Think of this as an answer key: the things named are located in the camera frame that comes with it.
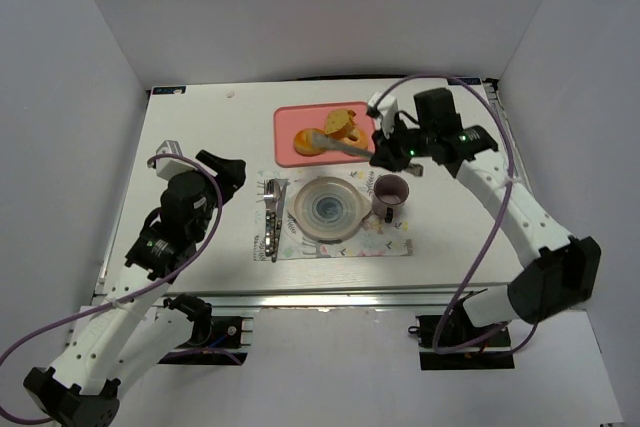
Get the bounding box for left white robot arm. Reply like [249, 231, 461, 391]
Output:
[24, 150, 246, 426]

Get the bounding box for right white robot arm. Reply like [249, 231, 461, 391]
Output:
[367, 88, 601, 329]

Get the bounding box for pink rectangular tray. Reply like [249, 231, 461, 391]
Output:
[273, 101, 375, 168]

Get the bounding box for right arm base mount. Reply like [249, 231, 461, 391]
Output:
[407, 314, 516, 372]

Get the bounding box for glazed donut right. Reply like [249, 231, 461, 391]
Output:
[341, 127, 369, 150]

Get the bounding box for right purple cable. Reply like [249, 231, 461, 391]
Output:
[372, 74, 544, 356]

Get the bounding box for glazed donut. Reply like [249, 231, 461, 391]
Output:
[341, 127, 369, 150]
[293, 128, 324, 156]

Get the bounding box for floral placemat cloth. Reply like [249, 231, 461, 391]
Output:
[257, 168, 413, 260]

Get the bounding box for purple mug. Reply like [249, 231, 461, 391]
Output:
[372, 174, 410, 223]

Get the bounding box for silver fork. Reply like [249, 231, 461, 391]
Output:
[263, 179, 276, 257]

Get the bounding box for beige ceramic bowl plate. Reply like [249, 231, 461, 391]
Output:
[286, 177, 372, 243]

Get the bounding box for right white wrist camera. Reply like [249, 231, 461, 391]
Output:
[366, 92, 399, 123]

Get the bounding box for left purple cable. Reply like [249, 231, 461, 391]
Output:
[0, 154, 224, 423]

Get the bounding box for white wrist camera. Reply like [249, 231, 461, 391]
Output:
[147, 140, 191, 181]
[366, 92, 399, 123]

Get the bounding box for yellow bread slice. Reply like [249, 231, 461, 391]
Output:
[324, 108, 356, 139]

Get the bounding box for glazed donut left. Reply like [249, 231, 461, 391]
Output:
[293, 128, 324, 156]

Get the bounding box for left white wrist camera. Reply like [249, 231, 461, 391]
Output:
[147, 140, 191, 181]

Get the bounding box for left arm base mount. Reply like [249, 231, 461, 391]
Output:
[156, 294, 254, 366]

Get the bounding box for silver knife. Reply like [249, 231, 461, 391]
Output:
[271, 178, 289, 263]

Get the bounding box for metal tongs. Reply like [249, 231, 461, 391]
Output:
[327, 130, 424, 177]

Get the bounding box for purple cable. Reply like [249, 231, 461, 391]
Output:
[0, 154, 224, 423]
[372, 74, 544, 356]

